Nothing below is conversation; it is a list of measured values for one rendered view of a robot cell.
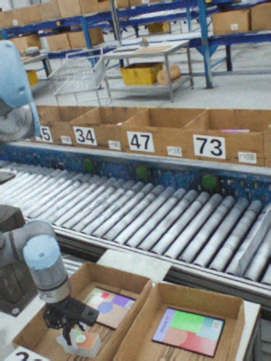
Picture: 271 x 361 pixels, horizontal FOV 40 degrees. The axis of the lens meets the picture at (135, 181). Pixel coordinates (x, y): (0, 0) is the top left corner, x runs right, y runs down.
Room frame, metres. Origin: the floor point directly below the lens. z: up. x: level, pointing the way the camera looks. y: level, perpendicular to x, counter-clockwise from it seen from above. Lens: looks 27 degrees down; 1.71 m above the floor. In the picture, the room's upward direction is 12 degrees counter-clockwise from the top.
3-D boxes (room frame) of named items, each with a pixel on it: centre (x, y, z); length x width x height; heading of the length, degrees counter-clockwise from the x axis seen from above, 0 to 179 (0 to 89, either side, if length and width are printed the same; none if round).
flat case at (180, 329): (0.80, -0.06, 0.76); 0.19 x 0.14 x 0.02; 59
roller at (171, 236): (1.41, -0.17, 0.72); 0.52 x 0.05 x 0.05; 140
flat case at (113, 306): (0.96, 0.19, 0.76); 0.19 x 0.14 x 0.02; 53
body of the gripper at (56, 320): (0.83, 0.29, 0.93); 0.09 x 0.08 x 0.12; 65
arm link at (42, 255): (0.83, 0.28, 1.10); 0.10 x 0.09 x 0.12; 14
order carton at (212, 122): (1.71, -0.52, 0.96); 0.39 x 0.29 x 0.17; 50
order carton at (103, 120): (2.21, 0.08, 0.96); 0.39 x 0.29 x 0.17; 50
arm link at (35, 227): (0.93, 0.32, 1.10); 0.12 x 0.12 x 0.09; 14
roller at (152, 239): (1.45, -0.12, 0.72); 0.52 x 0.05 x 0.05; 140
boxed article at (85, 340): (0.82, 0.26, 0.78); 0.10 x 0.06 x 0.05; 66
